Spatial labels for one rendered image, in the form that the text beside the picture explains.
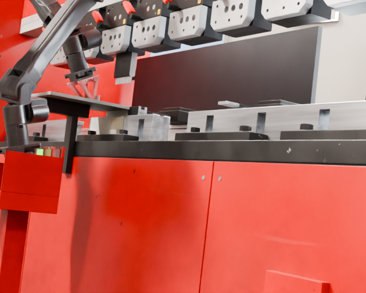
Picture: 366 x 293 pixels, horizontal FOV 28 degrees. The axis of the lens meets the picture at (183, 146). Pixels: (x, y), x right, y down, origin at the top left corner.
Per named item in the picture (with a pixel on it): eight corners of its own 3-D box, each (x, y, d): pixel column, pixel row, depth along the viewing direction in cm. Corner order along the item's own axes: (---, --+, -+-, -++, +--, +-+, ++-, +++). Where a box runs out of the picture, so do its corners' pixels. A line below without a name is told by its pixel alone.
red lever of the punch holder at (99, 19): (92, 9, 237) (100, 24, 231) (103, 11, 240) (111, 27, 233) (89, 13, 238) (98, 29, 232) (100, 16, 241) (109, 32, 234)
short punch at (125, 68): (112, 84, 235) (116, 54, 235) (118, 85, 236) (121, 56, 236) (128, 82, 226) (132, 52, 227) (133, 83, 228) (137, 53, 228)
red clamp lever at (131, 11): (122, -2, 221) (132, 15, 214) (134, 2, 223) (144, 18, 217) (120, 3, 222) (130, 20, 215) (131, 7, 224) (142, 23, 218)
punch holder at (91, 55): (72, 60, 254) (78, 14, 255) (93, 65, 259) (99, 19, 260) (92, 56, 242) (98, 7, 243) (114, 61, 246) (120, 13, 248)
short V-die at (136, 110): (105, 117, 235) (106, 108, 235) (113, 119, 236) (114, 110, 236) (137, 115, 218) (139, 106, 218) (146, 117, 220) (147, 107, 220)
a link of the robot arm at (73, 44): (55, 38, 221) (65, 35, 217) (73, 32, 226) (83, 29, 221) (63, 60, 222) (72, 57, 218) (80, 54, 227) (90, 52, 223)
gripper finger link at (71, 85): (91, 99, 231) (82, 70, 229) (101, 97, 225) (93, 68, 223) (72, 106, 227) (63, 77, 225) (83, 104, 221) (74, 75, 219)
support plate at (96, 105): (25, 97, 222) (26, 94, 222) (101, 111, 237) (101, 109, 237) (50, 94, 207) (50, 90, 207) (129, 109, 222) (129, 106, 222)
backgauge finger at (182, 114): (118, 115, 237) (120, 100, 237) (183, 127, 251) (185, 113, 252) (137, 114, 227) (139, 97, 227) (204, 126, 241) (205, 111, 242)
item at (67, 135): (32, 169, 216) (40, 97, 217) (75, 174, 224) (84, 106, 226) (37, 170, 213) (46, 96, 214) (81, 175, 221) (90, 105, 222)
